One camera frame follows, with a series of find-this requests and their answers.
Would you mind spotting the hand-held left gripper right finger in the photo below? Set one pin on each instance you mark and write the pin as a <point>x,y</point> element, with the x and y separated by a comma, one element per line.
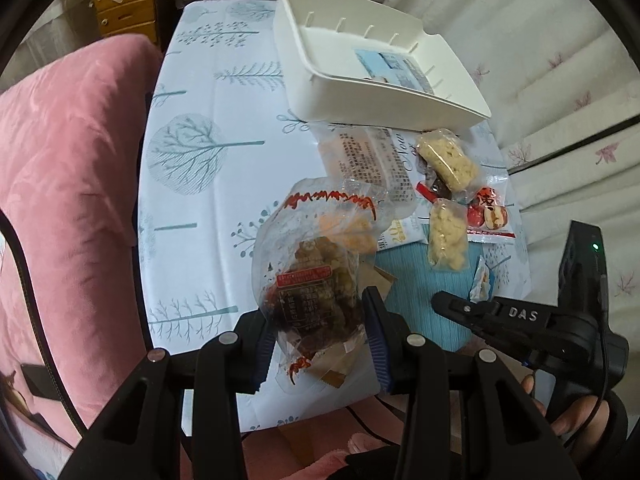
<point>377,340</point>

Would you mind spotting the printed blanket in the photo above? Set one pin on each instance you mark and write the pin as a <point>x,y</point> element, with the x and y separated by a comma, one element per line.
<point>20,420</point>

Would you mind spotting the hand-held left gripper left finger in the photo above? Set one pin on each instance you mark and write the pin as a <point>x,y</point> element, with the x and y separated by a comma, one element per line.
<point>262,355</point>

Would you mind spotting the dark brown snack packet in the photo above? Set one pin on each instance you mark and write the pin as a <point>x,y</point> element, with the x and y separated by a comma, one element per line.
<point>440,187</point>

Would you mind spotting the white plastic tray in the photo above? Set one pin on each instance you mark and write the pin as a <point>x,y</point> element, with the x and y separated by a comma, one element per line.
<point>320,95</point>

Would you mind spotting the red date snack packet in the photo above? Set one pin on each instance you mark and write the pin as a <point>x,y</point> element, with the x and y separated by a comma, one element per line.
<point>487,205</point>

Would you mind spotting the white green snack packet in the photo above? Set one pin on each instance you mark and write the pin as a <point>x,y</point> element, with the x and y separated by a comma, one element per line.
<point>400,232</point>

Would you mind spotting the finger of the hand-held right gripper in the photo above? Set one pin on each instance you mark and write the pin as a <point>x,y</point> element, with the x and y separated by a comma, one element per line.
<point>480,308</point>
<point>500,342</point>

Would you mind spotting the white floral bedsheet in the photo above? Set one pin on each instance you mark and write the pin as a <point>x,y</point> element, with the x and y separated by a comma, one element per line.
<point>550,85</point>

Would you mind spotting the pink cushion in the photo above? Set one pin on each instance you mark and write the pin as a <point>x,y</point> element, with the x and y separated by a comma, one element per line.
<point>65,185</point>

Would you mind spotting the dark flat object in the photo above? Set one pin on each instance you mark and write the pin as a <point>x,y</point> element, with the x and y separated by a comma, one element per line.
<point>42,382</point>

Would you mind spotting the person's right hand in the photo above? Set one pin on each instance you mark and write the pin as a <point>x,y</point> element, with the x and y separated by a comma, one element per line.
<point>575,417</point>

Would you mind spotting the white cloth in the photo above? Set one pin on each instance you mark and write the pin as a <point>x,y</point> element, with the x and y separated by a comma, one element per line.
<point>60,35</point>

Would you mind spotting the clear packet of rice crisps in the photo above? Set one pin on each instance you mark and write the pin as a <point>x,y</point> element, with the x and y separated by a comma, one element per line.
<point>447,240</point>
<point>447,160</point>

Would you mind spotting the clear packet of brown snack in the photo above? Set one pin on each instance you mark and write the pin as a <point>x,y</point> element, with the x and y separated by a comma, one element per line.
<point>310,280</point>

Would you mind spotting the wooden drawer desk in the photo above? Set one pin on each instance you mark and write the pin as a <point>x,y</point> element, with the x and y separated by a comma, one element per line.
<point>125,5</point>

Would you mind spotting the small blue white packet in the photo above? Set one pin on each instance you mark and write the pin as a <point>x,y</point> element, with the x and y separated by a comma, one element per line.
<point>482,280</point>

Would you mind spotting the teal ribbed placemat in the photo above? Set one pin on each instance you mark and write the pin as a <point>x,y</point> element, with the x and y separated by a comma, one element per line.
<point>410,280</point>

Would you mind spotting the blue white snack packet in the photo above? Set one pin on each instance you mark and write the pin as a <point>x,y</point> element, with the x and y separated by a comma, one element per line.
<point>395,70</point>

